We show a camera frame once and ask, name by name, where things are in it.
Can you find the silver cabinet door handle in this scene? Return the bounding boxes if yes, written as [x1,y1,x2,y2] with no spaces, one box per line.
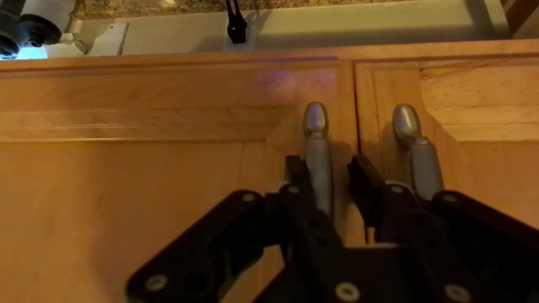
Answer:
[391,102,447,201]
[302,99,334,218]

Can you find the narrow wooden cabinet door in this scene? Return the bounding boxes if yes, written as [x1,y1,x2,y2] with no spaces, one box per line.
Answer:
[354,55,539,248]

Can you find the black power plug cord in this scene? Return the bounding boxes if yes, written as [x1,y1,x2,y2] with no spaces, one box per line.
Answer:
[224,0,250,45]

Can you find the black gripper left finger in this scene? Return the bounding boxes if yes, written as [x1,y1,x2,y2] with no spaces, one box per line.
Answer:
[125,154,346,303]

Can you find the wide wooden cabinet door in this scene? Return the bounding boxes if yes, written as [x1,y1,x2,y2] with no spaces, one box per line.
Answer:
[0,56,359,303]

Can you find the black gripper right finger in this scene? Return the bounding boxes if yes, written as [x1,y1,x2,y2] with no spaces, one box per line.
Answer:
[346,152,539,303]

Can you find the white wall switch plate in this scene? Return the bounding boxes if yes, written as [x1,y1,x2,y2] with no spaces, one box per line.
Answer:
[88,19,132,56]

